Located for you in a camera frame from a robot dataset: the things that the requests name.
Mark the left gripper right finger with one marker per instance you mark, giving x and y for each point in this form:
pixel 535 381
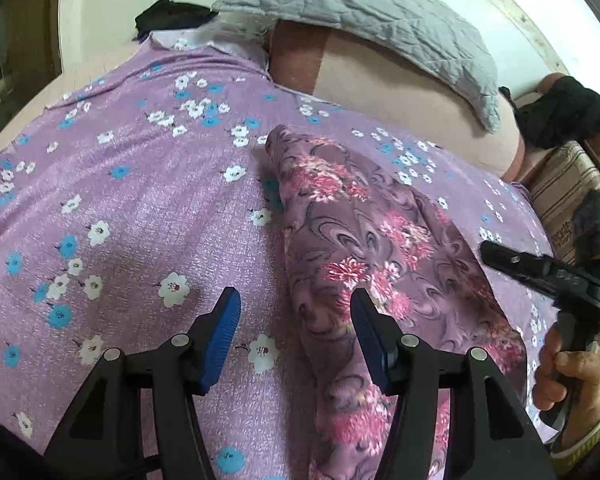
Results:
pixel 490 434

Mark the right hand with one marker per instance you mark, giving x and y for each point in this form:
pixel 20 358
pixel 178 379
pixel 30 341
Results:
pixel 573 379

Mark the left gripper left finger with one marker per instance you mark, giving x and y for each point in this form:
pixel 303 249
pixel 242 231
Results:
pixel 135 413

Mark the striped sofa headboard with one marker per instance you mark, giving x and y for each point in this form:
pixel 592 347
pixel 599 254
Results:
pixel 558 181

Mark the grey quilted pillow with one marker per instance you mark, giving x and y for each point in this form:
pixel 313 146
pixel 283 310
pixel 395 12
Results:
pixel 427 33

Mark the purple floral garment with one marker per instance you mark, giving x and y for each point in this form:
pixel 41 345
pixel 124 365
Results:
pixel 347 225

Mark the black garment on headboard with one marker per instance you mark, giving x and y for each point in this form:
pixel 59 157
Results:
pixel 567 111

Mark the lilac flowered bed sheet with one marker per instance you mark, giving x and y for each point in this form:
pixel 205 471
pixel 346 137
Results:
pixel 130 204

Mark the black cloth by wall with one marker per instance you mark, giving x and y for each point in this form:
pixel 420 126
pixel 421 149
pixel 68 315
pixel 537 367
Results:
pixel 171 15

